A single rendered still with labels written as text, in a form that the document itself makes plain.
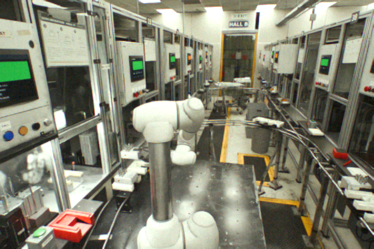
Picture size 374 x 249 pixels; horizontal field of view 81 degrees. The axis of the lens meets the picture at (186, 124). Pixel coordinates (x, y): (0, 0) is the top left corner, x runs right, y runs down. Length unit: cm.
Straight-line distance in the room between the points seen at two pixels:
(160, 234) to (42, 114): 75
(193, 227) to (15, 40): 107
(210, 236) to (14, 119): 96
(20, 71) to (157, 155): 62
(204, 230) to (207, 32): 869
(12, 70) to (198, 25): 873
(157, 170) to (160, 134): 17
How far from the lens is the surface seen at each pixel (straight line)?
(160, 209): 108
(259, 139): 407
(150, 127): 93
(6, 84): 102
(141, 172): 172
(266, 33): 938
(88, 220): 125
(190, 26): 953
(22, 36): 111
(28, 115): 110
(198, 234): 113
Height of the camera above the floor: 171
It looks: 18 degrees down
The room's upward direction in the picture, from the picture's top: straight up
